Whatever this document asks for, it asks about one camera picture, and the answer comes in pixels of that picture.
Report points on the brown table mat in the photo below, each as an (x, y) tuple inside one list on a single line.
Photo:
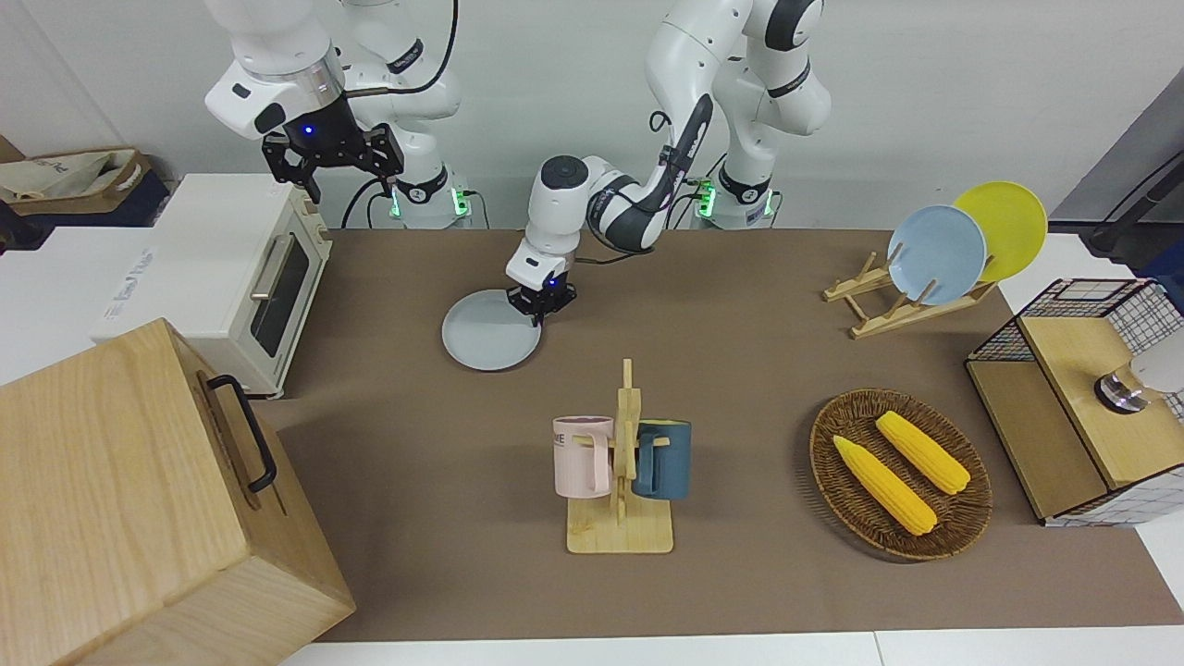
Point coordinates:
[(740, 370)]

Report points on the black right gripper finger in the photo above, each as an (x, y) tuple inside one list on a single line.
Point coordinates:
[(387, 153), (289, 166)]

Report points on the gray round plate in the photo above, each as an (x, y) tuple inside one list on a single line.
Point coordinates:
[(486, 338)]

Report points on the wooden plate rack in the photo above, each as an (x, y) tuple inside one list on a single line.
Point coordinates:
[(888, 319)]

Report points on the pink mug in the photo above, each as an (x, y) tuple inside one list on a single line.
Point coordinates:
[(578, 458)]

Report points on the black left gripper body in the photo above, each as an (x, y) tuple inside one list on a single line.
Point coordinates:
[(546, 296)]

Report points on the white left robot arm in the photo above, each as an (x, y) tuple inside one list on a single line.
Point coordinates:
[(684, 55)]

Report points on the dark gray furniture panel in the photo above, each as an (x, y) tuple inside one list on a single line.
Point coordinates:
[(1138, 148)]

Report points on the wooden drawer box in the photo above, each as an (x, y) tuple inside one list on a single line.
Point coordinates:
[(120, 499)]

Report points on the large yellow corn cob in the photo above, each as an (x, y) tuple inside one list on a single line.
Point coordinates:
[(885, 486)]

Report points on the wooden basket lid board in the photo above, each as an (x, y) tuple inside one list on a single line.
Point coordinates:
[(1073, 370)]

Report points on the yellow plate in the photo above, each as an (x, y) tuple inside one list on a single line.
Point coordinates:
[(1013, 222)]

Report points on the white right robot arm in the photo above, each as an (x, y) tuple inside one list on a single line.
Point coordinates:
[(277, 37)]

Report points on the wooden mug tree stand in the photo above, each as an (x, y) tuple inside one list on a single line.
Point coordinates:
[(620, 536)]

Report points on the brown paper bag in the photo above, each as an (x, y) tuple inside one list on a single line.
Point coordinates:
[(74, 180)]

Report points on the light blue plate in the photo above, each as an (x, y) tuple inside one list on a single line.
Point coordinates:
[(939, 254)]

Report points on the dark teal mug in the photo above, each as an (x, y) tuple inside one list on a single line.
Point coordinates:
[(666, 462)]

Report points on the cream toaster oven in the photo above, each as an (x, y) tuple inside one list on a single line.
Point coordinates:
[(203, 259)]

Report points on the round wicker basket tray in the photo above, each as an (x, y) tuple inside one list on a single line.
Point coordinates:
[(962, 518)]

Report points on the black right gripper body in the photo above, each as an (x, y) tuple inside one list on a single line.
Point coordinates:
[(324, 134)]

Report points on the small yellow corn cob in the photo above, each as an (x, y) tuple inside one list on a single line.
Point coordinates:
[(923, 453)]

